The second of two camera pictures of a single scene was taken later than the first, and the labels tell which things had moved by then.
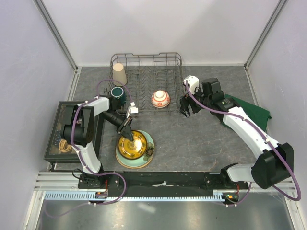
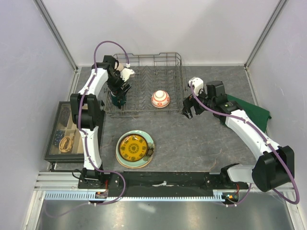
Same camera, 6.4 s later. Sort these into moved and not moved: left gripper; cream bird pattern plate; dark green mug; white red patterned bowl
Moved: left gripper
Not moved: cream bird pattern plate; dark green mug; white red patterned bowl
